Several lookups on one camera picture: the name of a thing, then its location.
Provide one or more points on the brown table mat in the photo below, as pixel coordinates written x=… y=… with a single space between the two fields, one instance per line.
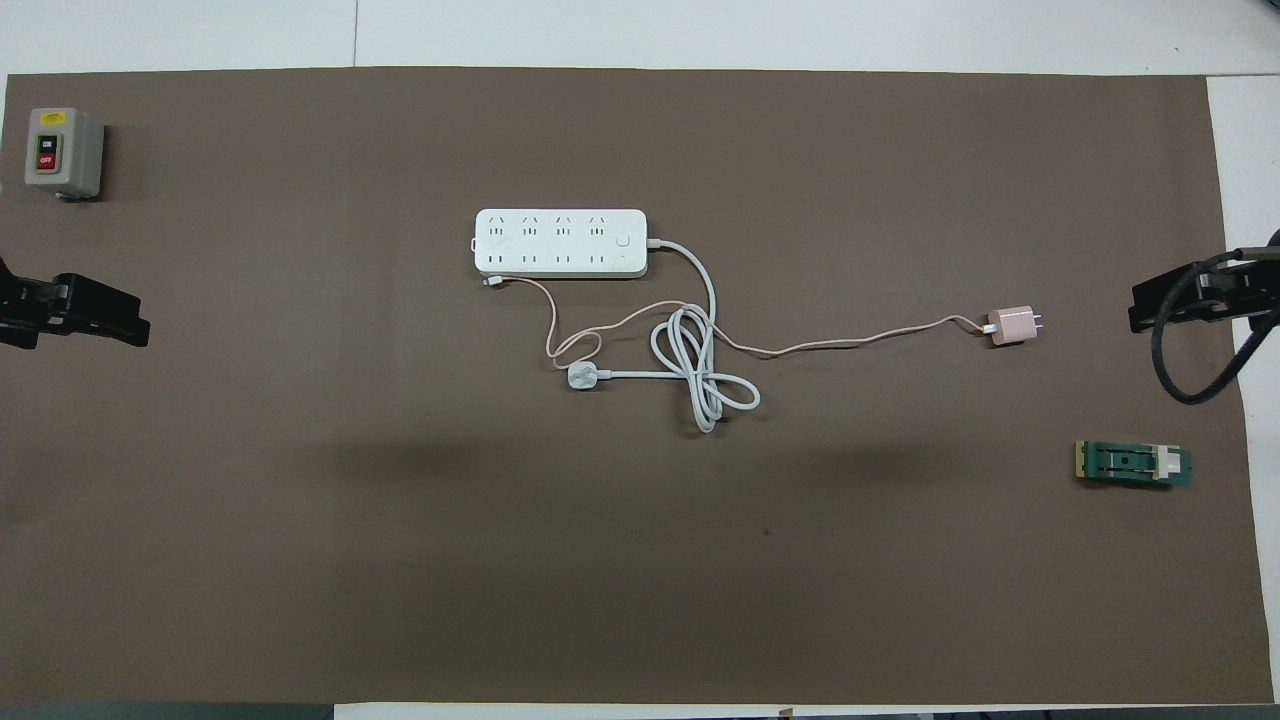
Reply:
x=400 y=500

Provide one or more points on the pink charger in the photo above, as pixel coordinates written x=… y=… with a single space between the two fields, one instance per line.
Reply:
x=1012 y=325

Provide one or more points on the white power strip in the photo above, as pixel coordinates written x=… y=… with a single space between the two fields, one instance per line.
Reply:
x=560 y=245

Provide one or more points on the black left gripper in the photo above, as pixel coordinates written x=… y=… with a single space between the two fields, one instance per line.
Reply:
x=20 y=310

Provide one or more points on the green circuit board block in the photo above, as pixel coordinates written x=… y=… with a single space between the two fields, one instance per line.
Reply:
x=1130 y=465

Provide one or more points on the grey on-off switch box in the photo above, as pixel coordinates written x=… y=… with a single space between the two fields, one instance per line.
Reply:
x=60 y=150

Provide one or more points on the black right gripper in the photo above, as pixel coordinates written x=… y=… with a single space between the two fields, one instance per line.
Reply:
x=1245 y=290

